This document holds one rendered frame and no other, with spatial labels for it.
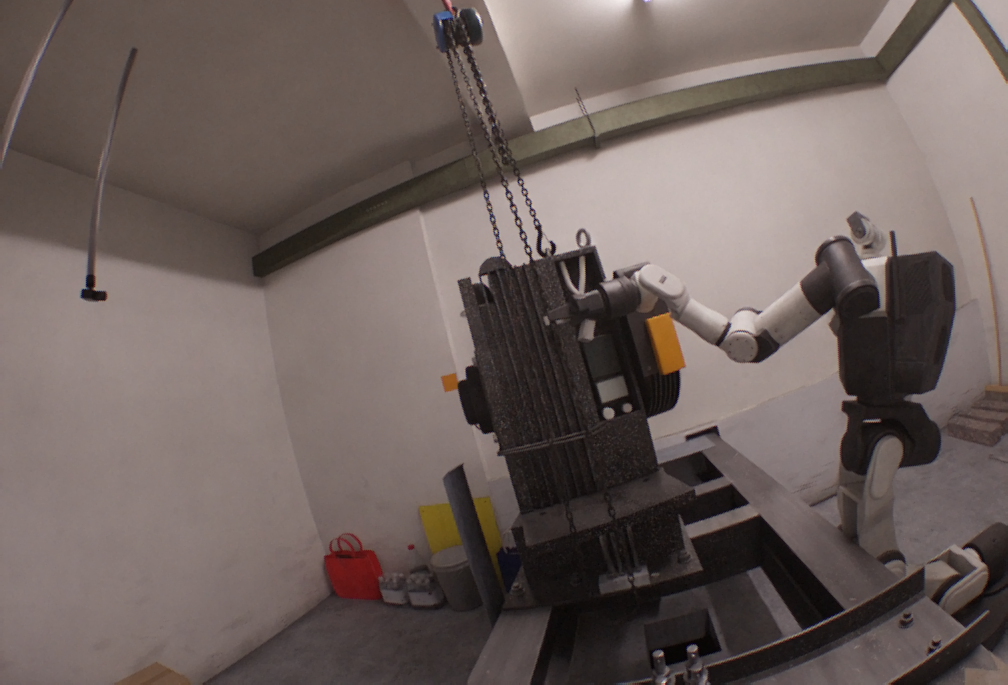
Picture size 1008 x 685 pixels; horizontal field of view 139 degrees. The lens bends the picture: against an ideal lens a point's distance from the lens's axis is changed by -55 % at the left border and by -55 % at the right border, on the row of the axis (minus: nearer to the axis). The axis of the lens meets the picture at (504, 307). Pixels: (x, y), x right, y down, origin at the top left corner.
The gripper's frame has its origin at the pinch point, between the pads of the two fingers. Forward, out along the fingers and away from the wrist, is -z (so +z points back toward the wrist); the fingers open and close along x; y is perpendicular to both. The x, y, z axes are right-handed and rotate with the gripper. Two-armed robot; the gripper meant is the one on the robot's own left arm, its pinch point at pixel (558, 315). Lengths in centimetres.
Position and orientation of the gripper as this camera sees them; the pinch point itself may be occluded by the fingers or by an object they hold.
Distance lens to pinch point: 93.0
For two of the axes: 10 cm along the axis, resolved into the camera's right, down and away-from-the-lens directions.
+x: 0.5, -2.2, -9.7
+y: 2.9, 9.4, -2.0
